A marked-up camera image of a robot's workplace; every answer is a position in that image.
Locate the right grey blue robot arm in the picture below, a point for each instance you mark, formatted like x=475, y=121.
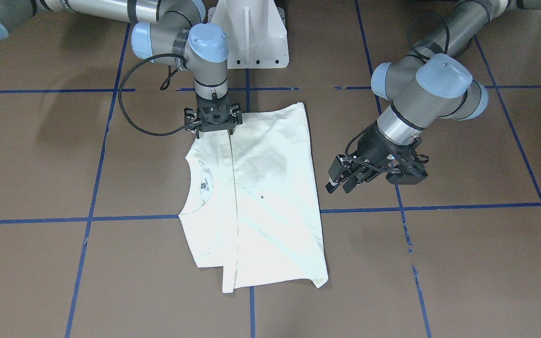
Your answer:
x=173, y=33

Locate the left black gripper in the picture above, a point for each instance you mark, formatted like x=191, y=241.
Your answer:
x=374, y=147

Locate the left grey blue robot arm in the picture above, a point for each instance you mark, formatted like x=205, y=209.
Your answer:
x=426, y=84

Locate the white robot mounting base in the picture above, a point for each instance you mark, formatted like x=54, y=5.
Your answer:
x=256, y=33

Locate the cream long-sleeve graphic shirt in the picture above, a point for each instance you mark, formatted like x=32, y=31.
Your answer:
x=252, y=208

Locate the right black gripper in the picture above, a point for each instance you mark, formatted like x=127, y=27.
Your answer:
x=189, y=118

